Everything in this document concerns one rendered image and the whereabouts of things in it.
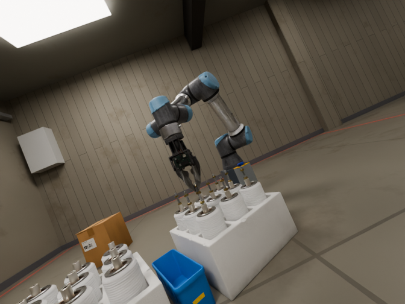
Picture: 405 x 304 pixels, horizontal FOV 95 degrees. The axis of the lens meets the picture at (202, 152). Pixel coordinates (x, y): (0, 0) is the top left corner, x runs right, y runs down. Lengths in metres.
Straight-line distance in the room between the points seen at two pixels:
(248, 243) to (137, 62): 3.57
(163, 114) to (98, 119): 3.10
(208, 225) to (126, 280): 0.28
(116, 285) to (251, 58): 3.83
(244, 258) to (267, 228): 0.15
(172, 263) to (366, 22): 5.36
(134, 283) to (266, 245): 0.45
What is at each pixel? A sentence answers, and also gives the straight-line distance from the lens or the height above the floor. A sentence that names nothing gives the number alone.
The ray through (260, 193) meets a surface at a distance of 0.82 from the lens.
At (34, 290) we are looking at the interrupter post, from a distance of 0.90.
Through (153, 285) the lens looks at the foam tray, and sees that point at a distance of 0.62.
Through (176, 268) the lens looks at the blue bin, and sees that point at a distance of 0.97.
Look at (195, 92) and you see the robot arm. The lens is 1.10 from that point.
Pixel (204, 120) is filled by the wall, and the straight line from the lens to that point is 3.38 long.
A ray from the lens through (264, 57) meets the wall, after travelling 4.08.
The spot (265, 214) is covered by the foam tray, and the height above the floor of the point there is 0.14.
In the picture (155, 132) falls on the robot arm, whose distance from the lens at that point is 0.84.
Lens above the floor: 0.43
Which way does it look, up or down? 2 degrees up
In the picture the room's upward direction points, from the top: 24 degrees counter-clockwise
